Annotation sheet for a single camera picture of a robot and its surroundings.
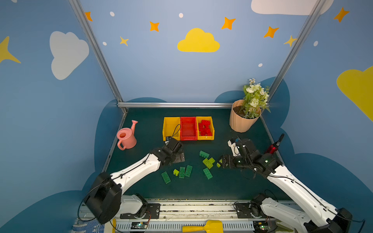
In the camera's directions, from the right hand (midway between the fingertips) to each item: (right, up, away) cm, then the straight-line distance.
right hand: (226, 158), depth 77 cm
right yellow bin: (-12, +21, +31) cm, 40 cm away
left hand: (-26, 0, +8) cm, 27 cm away
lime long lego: (-7, -6, +14) cm, 17 cm away
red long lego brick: (-9, +17, +33) cm, 38 cm away
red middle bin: (-20, +14, +30) cm, 39 cm away
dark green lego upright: (-25, -11, +9) cm, 29 cm away
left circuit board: (-45, -32, -6) cm, 56 cm away
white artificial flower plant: (+21, +34, +11) cm, 42 cm away
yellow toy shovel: (-9, -31, -8) cm, 33 cm away
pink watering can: (-60, +10, +14) cm, 62 cm away
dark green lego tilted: (-21, -10, +10) cm, 25 cm away
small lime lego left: (-28, -11, +9) cm, 31 cm away
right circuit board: (+16, -33, -5) cm, 37 cm away
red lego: (-8, +13, +27) cm, 31 cm away
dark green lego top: (-10, -1, +16) cm, 19 cm away
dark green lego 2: (-9, -11, +9) cm, 17 cm away
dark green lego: (-34, -13, +8) cm, 37 cm away
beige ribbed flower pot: (+14, +20, +23) cm, 34 cm away
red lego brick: (-8, +19, +31) cm, 37 cm away
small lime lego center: (-6, -5, +14) cm, 16 cm away
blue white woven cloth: (-68, -31, -7) cm, 75 cm away
